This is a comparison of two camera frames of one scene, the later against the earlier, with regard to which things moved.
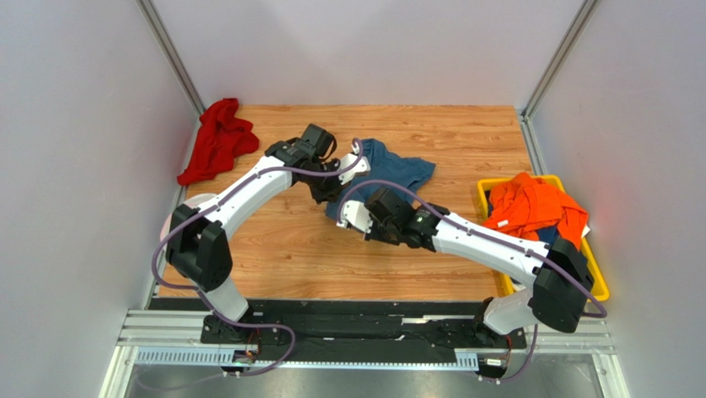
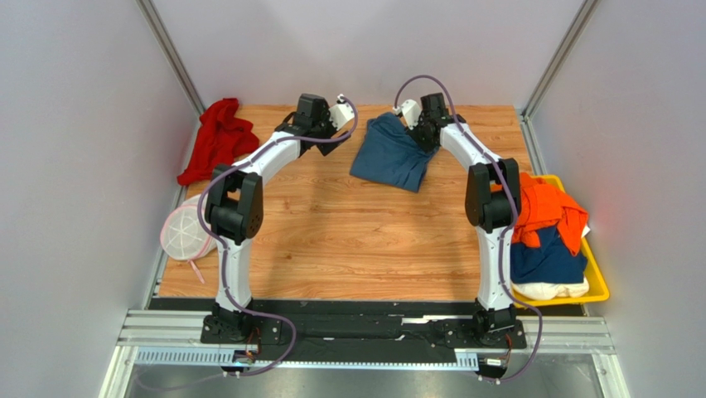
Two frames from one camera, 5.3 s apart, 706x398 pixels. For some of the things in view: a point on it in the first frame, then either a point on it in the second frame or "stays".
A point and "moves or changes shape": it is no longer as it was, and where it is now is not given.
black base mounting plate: x=430 y=324 stays
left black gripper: x=332 y=194 to x=325 y=148
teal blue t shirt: x=387 y=164 moves or changes shape
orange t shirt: x=525 y=205 stays
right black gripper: x=374 y=230 to x=423 y=135
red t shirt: x=223 y=134 stays
